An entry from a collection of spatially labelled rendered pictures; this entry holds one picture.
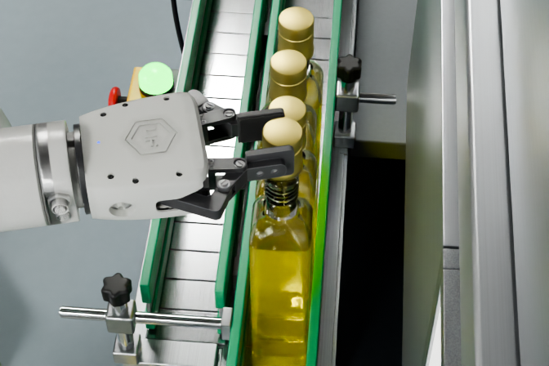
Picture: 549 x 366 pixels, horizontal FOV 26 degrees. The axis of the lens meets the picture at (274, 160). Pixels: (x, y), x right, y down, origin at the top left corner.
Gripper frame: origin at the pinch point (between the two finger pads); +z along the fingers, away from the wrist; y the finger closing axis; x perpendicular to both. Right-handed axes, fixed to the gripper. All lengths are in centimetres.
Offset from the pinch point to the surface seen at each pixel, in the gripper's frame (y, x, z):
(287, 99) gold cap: 6.7, 2.2, 3.1
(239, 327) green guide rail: -3.6, 21.9, -3.3
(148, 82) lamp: 41, 33, -8
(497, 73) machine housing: -14.9, -21.1, 12.4
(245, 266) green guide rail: 3.2, 21.9, -1.6
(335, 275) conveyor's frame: 6.2, 30.5, 8.6
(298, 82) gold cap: 9.7, 3.4, 4.8
